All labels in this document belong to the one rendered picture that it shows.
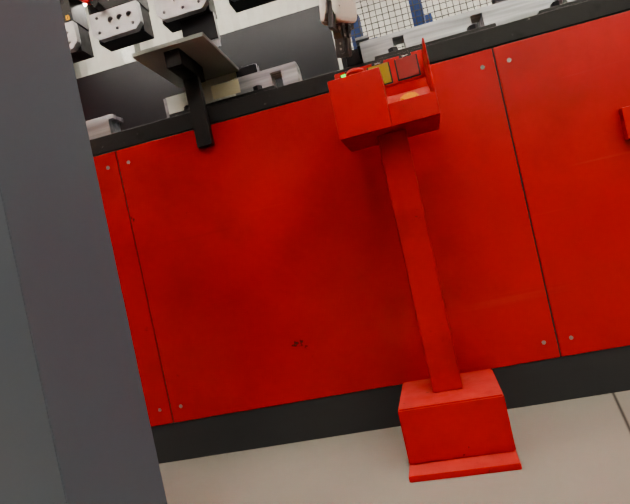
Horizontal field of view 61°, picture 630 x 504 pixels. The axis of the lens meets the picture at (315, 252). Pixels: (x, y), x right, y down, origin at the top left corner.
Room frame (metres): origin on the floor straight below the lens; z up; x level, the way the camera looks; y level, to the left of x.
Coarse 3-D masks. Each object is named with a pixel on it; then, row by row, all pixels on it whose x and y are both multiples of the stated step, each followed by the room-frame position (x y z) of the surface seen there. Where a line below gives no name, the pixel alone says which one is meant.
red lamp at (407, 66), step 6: (414, 54) 1.17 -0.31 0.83; (396, 60) 1.18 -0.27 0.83; (402, 60) 1.18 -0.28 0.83; (408, 60) 1.17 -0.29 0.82; (414, 60) 1.17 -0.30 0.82; (402, 66) 1.18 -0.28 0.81; (408, 66) 1.18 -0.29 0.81; (414, 66) 1.17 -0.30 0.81; (402, 72) 1.18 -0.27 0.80; (408, 72) 1.18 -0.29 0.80; (414, 72) 1.17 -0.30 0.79; (402, 78) 1.18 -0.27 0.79
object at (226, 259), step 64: (448, 64) 1.25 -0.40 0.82; (512, 64) 1.22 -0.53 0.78; (576, 64) 1.20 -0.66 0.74; (256, 128) 1.33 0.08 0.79; (320, 128) 1.30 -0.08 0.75; (448, 128) 1.25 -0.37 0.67; (512, 128) 1.23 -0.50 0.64; (576, 128) 1.20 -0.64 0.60; (128, 192) 1.40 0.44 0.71; (192, 192) 1.37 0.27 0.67; (256, 192) 1.34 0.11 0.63; (320, 192) 1.31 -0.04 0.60; (384, 192) 1.28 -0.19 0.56; (448, 192) 1.26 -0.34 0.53; (512, 192) 1.23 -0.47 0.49; (576, 192) 1.21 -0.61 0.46; (128, 256) 1.40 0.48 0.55; (192, 256) 1.37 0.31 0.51; (256, 256) 1.34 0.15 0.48; (320, 256) 1.32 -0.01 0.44; (384, 256) 1.29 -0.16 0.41; (448, 256) 1.26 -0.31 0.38; (512, 256) 1.24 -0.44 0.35; (576, 256) 1.21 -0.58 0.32; (128, 320) 1.41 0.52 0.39; (192, 320) 1.38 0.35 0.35; (256, 320) 1.35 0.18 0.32; (320, 320) 1.32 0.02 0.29; (384, 320) 1.30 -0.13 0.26; (448, 320) 1.27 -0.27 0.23; (512, 320) 1.24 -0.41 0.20; (576, 320) 1.22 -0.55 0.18; (192, 384) 1.39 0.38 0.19; (256, 384) 1.36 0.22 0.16; (320, 384) 1.33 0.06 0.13; (384, 384) 1.30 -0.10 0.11; (512, 384) 1.25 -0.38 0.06; (576, 384) 1.23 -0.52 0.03; (192, 448) 1.40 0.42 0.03; (256, 448) 1.37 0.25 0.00
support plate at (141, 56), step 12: (192, 36) 1.22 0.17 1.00; (204, 36) 1.22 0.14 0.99; (156, 48) 1.23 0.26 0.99; (168, 48) 1.24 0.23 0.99; (180, 48) 1.25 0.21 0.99; (192, 48) 1.27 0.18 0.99; (204, 48) 1.28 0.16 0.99; (216, 48) 1.30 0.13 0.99; (144, 60) 1.27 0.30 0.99; (156, 60) 1.29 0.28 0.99; (204, 60) 1.35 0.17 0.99; (216, 60) 1.37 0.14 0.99; (228, 60) 1.38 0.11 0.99; (156, 72) 1.36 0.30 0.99; (168, 72) 1.37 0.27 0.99; (204, 72) 1.43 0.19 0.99; (216, 72) 1.44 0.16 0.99; (228, 72) 1.46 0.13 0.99; (180, 84) 1.47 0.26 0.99
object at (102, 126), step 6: (90, 120) 1.54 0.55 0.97; (96, 120) 1.54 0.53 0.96; (102, 120) 1.53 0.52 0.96; (108, 120) 1.53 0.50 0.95; (114, 120) 1.55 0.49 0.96; (120, 120) 1.57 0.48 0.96; (90, 126) 1.54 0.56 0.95; (96, 126) 1.54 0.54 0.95; (102, 126) 1.53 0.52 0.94; (108, 126) 1.53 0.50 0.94; (114, 126) 1.56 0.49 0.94; (90, 132) 1.54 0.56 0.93; (96, 132) 1.54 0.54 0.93; (102, 132) 1.53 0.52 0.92; (108, 132) 1.53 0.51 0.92; (114, 132) 1.55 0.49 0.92; (90, 138) 1.54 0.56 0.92
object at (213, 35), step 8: (200, 16) 1.49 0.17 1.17; (208, 16) 1.49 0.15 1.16; (184, 24) 1.50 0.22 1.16; (192, 24) 1.50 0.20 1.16; (200, 24) 1.49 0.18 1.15; (208, 24) 1.49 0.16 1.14; (216, 24) 1.49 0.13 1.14; (184, 32) 1.50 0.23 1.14; (192, 32) 1.50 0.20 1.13; (208, 32) 1.49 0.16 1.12; (216, 32) 1.48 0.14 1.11; (216, 40) 1.50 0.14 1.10
